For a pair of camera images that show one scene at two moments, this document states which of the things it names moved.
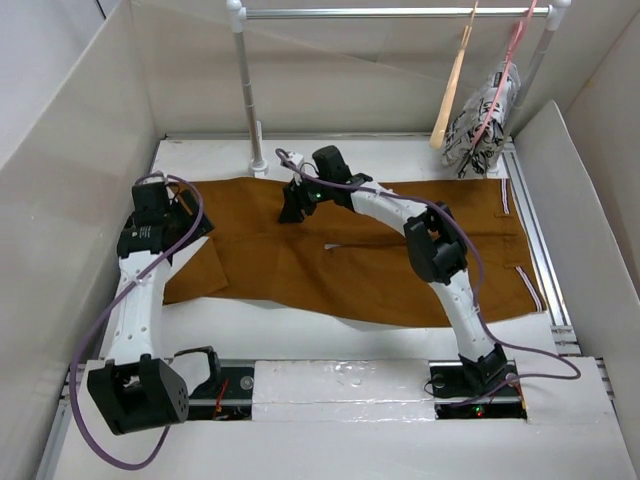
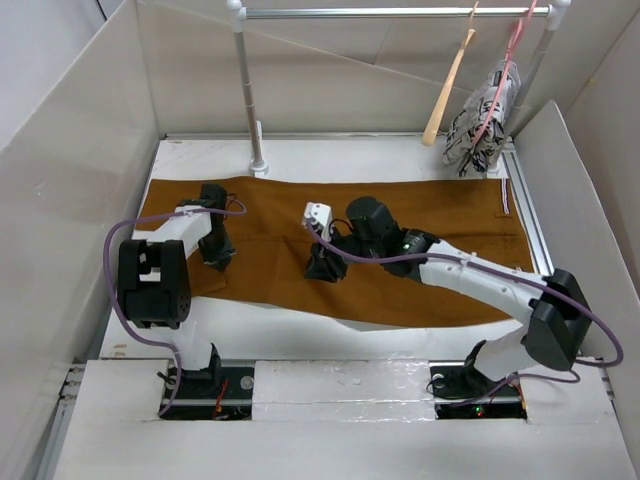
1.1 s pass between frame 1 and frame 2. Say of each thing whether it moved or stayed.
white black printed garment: stayed
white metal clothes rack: stayed
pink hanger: stayed
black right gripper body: moved
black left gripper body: moved
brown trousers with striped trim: stayed
